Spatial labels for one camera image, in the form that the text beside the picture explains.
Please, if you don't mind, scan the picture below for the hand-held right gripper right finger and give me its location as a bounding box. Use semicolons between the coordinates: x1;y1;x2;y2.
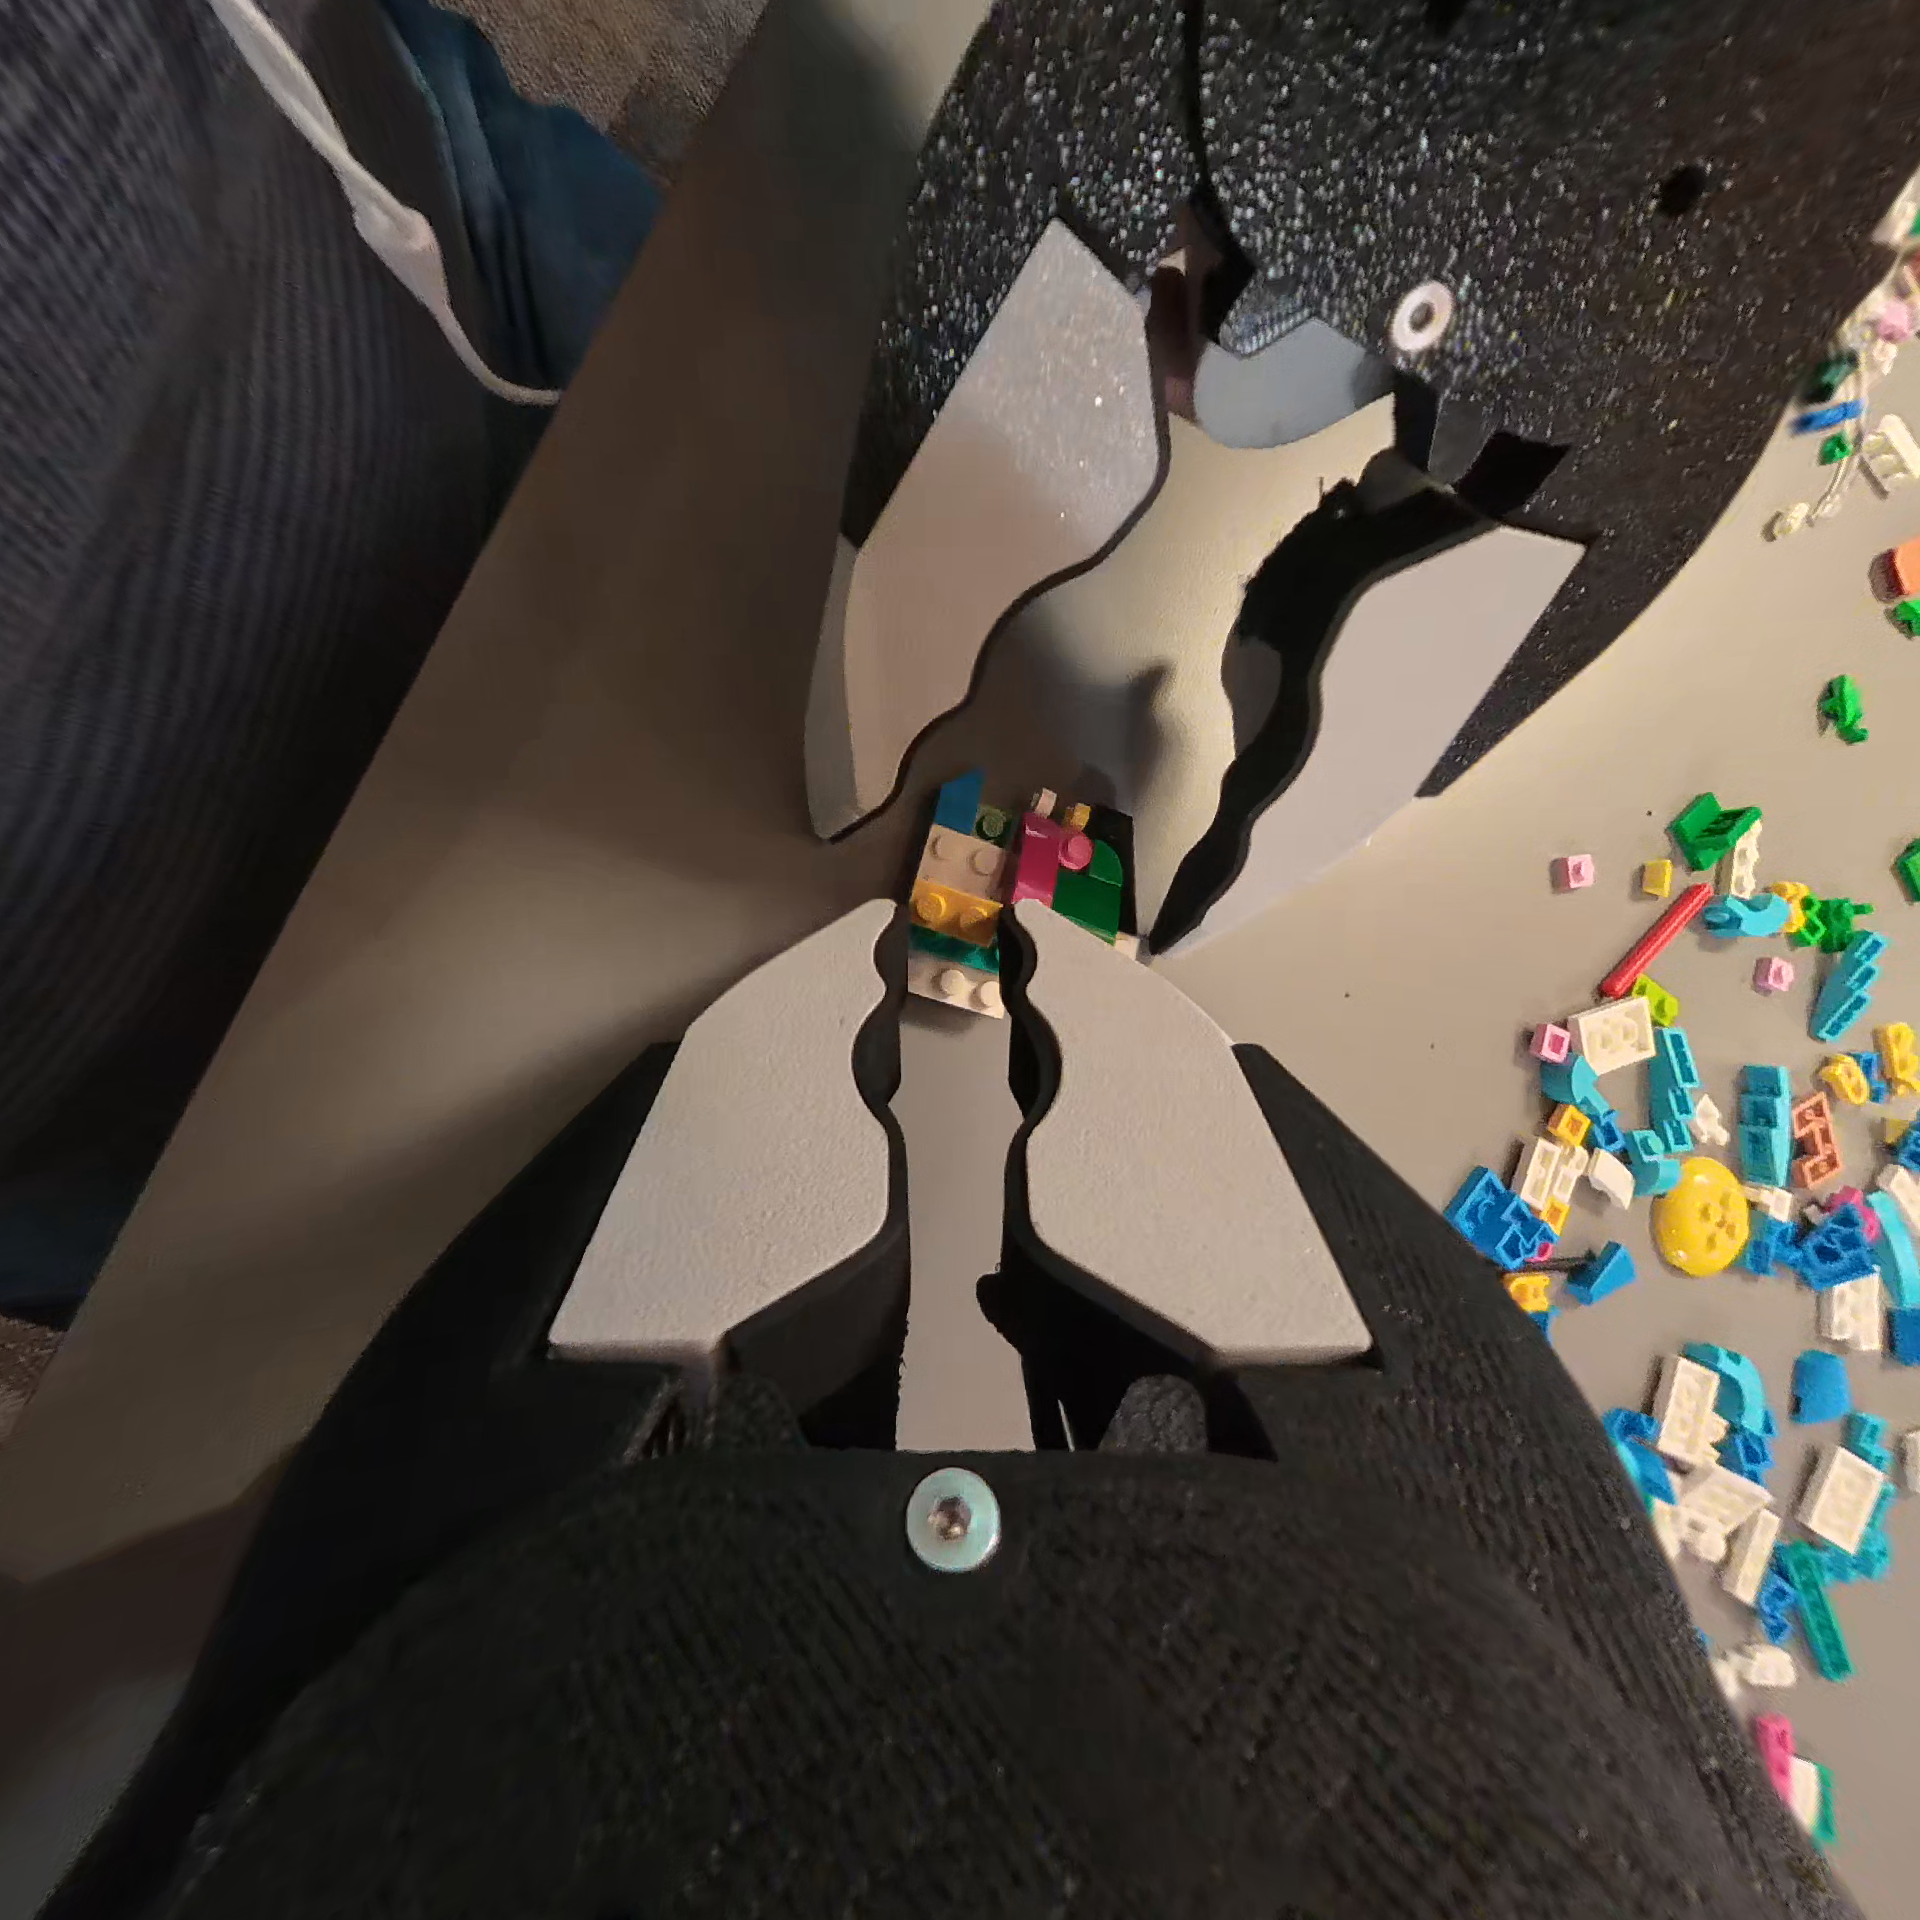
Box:
979;904;1377;1449

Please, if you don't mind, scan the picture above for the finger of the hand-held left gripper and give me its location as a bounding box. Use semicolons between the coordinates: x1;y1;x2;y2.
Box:
1143;447;1593;963
803;214;1172;843

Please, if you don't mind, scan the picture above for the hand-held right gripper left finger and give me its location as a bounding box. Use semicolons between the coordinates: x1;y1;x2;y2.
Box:
550;899;917;1429

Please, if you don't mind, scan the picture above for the multicoloured toy brick assembly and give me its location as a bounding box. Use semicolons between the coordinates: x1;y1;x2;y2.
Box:
906;769;1143;1023

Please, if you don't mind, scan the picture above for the grey desk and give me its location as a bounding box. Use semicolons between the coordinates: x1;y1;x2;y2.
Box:
0;0;1920;1920

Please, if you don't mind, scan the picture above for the red toy stick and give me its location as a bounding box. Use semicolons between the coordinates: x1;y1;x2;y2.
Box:
1595;883;1715;1002

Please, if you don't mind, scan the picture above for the pile of loose toy bricks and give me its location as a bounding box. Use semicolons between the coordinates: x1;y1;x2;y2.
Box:
1443;195;1920;1854

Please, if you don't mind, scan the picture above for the yellow round dome piece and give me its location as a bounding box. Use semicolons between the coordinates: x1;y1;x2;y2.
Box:
1648;1158;1753;1277

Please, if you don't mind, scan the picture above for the blue cloth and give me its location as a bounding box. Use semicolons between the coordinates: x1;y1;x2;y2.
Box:
383;0;668;396

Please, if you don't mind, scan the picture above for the person's dark striped clothing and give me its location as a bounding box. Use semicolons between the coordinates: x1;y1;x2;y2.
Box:
0;0;660;1322

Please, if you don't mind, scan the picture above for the white drawstring cord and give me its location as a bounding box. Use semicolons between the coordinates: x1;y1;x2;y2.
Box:
211;0;564;406

